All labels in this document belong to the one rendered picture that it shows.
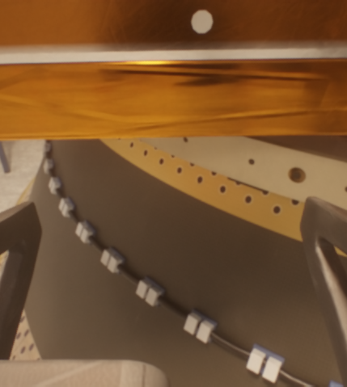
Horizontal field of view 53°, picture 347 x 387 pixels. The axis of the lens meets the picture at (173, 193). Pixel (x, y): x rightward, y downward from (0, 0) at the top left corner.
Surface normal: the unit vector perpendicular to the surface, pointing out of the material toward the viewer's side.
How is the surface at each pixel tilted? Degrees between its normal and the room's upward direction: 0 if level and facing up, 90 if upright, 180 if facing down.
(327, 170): 90
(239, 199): 62
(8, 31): 90
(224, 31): 90
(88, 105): 90
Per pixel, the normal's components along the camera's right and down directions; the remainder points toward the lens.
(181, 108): 0.00, 0.56
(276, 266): -0.50, 0.04
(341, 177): -0.52, 0.49
